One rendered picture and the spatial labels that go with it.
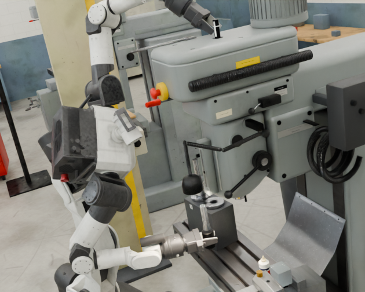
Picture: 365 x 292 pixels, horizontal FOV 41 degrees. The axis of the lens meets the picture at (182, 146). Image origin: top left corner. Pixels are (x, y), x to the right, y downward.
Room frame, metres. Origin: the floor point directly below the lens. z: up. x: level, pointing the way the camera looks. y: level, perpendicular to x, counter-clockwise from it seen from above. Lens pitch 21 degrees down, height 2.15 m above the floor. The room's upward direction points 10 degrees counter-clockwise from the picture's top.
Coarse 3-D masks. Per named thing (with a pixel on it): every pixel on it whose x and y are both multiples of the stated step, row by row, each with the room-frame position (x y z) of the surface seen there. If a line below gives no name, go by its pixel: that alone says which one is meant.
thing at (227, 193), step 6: (258, 156) 1.54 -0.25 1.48; (264, 156) 1.55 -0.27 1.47; (270, 156) 1.56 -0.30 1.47; (252, 162) 1.56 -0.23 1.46; (258, 162) 1.54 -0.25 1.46; (264, 162) 1.54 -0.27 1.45; (270, 162) 1.55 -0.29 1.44; (258, 168) 1.54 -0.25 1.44; (264, 168) 1.55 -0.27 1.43; (228, 192) 1.49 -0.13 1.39; (228, 198) 1.48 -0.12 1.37
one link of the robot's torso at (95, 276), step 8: (96, 272) 1.87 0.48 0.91; (104, 272) 1.97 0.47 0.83; (112, 272) 1.96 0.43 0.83; (88, 280) 1.96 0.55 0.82; (96, 280) 1.87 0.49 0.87; (104, 280) 2.00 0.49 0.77; (112, 280) 1.98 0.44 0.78; (88, 288) 1.97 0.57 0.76; (96, 288) 1.92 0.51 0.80; (104, 288) 1.96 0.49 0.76; (112, 288) 1.97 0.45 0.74
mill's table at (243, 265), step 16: (176, 224) 2.10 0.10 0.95; (240, 240) 1.86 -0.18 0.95; (192, 256) 1.92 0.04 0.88; (208, 256) 1.79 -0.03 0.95; (224, 256) 1.76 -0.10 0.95; (240, 256) 1.74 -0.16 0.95; (256, 256) 1.73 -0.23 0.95; (208, 272) 1.76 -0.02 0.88; (224, 272) 1.65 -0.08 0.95; (240, 272) 1.63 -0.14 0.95; (224, 288) 1.62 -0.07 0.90; (240, 288) 1.54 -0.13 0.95
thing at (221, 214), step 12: (192, 204) 1.93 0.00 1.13; (216, 204) 1.87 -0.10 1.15; (228, 204) 1.87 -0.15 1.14; (192, 216) 1.95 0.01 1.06; (216, 216) 1.82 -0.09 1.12; (228, 216) 1.85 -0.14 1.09; (192, 228) 1.97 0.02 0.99; (216, 228) 1.82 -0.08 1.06; (228, 228) 1.85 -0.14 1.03; (228, 240) 1.84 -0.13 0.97
